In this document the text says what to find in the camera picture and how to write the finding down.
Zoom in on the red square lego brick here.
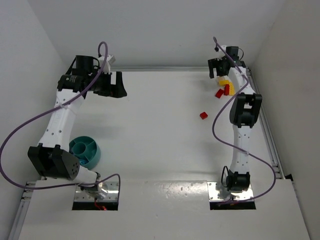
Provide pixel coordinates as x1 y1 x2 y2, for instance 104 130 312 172
199 112 208 120

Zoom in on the teal divided round container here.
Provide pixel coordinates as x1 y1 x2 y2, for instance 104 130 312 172
69 136 101 170

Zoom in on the red small lego brick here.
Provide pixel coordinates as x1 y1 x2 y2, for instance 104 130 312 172
215 88 225 99

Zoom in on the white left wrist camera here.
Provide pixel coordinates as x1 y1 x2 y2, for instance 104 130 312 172
98 54 116 74

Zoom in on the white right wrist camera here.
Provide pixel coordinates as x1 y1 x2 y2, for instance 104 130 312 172
214 45 227 59

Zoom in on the yellow long lego brick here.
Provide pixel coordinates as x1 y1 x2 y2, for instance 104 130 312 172
229 82 236 96

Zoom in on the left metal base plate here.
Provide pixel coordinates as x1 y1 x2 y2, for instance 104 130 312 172
74 181 120 203

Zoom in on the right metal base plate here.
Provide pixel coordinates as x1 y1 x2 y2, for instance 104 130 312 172
207 181 254 202

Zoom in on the blue lego brick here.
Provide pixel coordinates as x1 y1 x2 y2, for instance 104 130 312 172
79 159 89 166

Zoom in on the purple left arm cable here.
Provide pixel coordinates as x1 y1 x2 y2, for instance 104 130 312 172
0 41 121 189

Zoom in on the yellow small lego brick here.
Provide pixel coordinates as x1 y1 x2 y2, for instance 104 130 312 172
217 76 230 87

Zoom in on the metal base plate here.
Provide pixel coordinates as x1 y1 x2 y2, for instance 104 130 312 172
74 181 120 203
207 181 254 202

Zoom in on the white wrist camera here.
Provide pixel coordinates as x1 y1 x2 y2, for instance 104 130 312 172
98 54 116 74
214 45 227 59

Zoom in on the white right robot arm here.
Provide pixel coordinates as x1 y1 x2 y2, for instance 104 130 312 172
208 45 263 192

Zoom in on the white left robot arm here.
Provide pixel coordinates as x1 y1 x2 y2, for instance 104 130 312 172
27 55 127 200

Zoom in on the red long lego brick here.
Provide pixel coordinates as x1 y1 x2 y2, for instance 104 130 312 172
224 84 230 96

